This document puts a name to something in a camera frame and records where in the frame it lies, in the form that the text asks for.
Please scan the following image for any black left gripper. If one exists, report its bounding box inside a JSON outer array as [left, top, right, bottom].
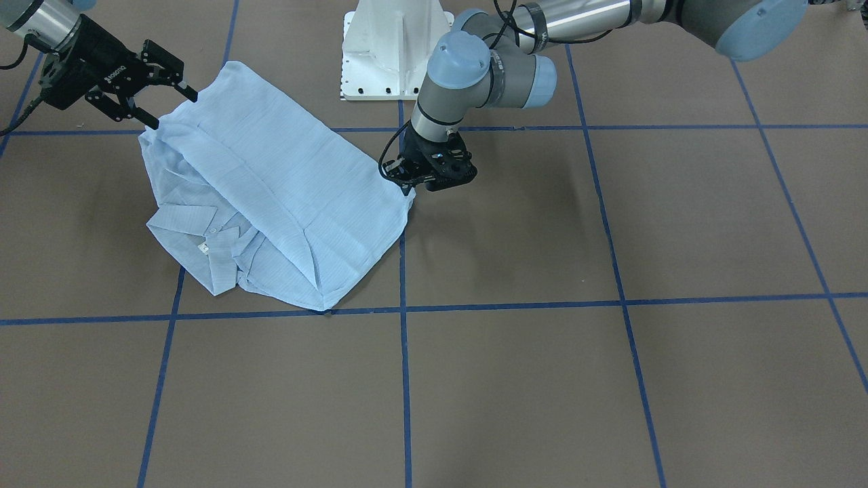
[[381, 126, 467, 197]]

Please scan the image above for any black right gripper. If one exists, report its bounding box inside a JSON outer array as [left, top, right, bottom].
[[64, 18, 199, 129]]

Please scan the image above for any light blue button-up shirt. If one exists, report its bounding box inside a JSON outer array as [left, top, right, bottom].
[[138, 61, 415, 312]]

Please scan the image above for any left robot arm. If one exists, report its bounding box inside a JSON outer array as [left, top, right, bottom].
[[378, 1, 808, 195]]

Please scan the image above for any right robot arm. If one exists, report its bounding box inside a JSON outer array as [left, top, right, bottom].
[[2, 1, 199, 136]]

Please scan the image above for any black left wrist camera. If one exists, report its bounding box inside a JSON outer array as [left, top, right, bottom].
[[425, 148, 478, 192]]

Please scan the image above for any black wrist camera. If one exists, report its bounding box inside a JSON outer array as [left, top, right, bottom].
[[425, 148, 478, 192], [39, 53, 102, 110]]

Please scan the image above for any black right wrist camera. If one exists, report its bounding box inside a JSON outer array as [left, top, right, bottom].
[[39, 53, 102, 110]]

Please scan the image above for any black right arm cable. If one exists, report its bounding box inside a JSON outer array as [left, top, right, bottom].
[[0, 37, 48, 136]]

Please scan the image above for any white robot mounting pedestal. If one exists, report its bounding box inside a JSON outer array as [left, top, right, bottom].
[[340, 1, 454, 101]]

